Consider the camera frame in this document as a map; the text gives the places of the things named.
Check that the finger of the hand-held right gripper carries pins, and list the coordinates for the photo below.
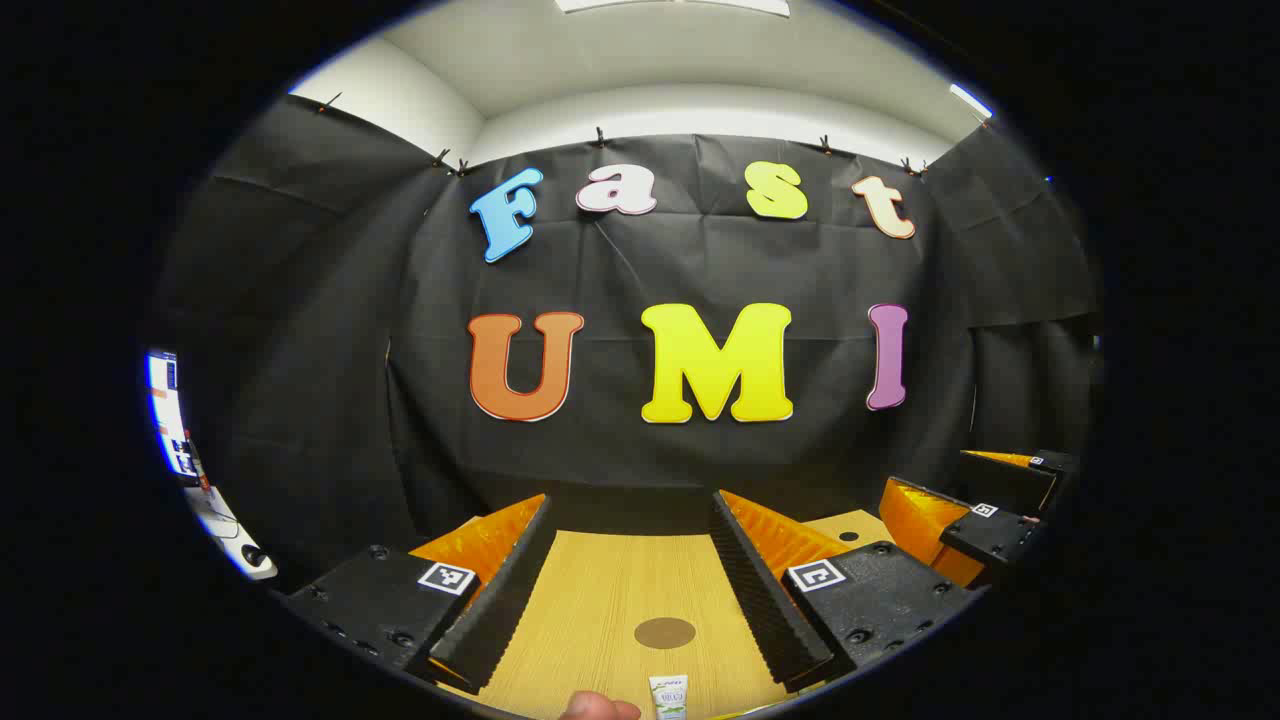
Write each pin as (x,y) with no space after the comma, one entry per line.
(995,535)
(1010,480)

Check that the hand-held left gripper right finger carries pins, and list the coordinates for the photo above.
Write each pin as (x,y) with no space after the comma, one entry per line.
(760,600)

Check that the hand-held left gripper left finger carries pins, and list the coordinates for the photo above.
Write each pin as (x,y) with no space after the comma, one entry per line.
(500,600)

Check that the round brown coaster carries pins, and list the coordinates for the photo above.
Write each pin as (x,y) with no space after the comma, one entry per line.
(665,632)

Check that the white toothpaste tube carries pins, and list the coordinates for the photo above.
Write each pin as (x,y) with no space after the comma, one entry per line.
(668,697)

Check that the light wooden desktop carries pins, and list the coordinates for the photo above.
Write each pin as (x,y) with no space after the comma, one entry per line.
(600,590)

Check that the black computer mouse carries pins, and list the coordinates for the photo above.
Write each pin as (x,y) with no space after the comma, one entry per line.
(252,554)

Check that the white side desk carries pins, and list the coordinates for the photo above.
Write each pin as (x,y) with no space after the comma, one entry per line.
(225,530)

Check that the black backdrop cloth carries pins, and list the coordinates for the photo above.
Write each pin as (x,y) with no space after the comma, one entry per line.
(620,280)

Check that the ceiling light panel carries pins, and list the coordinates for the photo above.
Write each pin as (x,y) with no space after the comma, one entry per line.
(970,100)
(670,5)

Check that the computer monitor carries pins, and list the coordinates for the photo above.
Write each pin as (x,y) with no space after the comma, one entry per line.
(168,410)

